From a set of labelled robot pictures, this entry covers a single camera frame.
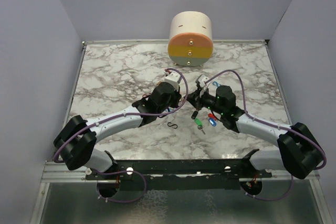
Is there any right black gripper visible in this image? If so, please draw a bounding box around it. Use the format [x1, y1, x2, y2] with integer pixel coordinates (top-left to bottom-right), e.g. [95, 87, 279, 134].
[184, 87, 225, 115]

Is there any black tag key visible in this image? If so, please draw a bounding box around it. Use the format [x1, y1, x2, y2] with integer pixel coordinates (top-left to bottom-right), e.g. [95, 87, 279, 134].
[191, 111, 198, 120]

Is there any red tag key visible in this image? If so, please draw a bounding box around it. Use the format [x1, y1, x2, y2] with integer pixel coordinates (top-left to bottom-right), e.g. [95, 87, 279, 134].
[208, 113, 216, 120]

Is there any black carabiner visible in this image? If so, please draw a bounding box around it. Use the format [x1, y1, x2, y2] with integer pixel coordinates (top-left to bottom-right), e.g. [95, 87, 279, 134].
[167, 122, 178, 129]

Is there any blue tag key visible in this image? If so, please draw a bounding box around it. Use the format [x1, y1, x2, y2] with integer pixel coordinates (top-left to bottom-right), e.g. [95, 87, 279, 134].
[208, 118, 217, 126]

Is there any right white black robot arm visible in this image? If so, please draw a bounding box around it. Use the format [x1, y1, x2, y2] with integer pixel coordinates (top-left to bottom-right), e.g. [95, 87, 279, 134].
[187, 86, 326, 179]

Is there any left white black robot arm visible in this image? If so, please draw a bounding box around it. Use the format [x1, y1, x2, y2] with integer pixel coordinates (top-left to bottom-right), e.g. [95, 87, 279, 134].
[53, 81, 182, 170]

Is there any green tag key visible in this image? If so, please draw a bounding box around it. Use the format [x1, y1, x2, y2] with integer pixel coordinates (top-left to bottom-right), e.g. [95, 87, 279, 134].
[194, 118, 205, 134]

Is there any round three-drawer storage box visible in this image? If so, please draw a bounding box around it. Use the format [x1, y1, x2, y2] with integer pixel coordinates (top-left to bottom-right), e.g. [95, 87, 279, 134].
[167, 11, 213, 67]

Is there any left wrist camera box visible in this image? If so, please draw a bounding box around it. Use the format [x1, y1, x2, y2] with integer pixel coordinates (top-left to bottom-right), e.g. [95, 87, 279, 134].
[164, 73, 182, 86]

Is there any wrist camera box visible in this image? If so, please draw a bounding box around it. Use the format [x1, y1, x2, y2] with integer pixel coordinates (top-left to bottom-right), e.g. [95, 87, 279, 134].
[195, 74, 209, 90]
[164, 73, 182, 86]

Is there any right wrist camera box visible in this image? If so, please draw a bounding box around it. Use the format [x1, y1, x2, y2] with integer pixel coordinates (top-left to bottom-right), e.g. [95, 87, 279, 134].
[195, 74, 209, 90]

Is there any black mounting rail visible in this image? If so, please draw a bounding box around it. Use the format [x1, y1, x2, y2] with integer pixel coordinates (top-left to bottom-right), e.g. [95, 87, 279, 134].
[86, 154, 271, 191]

